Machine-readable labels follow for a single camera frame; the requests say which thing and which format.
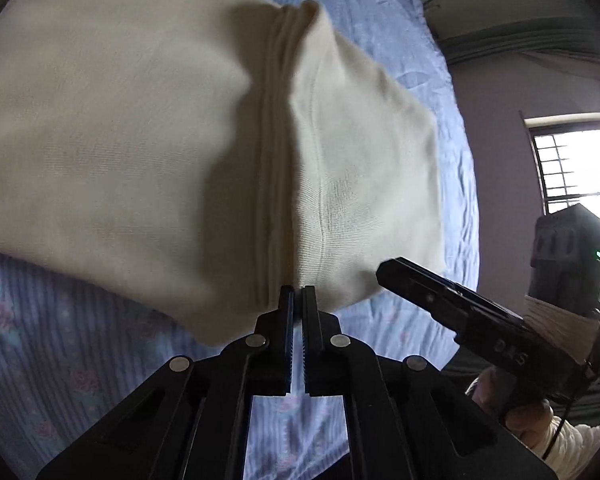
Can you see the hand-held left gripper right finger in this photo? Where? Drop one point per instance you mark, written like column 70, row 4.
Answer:
column 310, row 360

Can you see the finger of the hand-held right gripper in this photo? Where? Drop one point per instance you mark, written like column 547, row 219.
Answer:
column 420, row 285

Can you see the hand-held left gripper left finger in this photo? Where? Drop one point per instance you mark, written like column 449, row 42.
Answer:
column 287, row 360

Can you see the cream pants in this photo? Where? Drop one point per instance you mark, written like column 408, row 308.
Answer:
column 130, row 135

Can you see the person's right forearm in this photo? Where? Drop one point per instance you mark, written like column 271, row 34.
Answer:
column 580, row 445

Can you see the person's right hand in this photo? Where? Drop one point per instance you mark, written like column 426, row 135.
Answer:
column 527, row 422

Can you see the barred window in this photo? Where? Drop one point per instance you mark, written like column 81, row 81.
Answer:
column 580, row 170

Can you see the blue floral bedsheet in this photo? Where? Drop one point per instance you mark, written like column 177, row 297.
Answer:
column 55, row 335

